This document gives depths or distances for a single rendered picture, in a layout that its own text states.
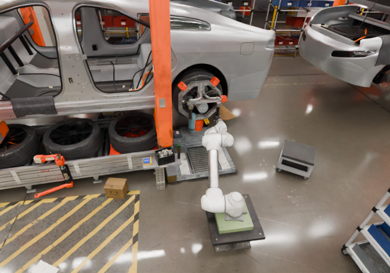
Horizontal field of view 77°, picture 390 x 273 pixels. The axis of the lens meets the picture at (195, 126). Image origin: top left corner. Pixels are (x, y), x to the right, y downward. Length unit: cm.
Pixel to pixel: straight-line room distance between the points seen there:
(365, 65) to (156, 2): 334
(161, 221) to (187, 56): 187
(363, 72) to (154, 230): 375
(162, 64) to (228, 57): 101
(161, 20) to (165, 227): 205
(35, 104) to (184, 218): 212
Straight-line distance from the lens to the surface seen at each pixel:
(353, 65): 455
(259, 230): 257
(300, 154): 343
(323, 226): 324
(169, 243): 276
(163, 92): 247
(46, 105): 326
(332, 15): 597
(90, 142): 320
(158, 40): 227
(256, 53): 321
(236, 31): 304
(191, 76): 301
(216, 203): 231
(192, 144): 351
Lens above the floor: 244
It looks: 37 degrees down
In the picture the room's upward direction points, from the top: 3 degrees clockwise
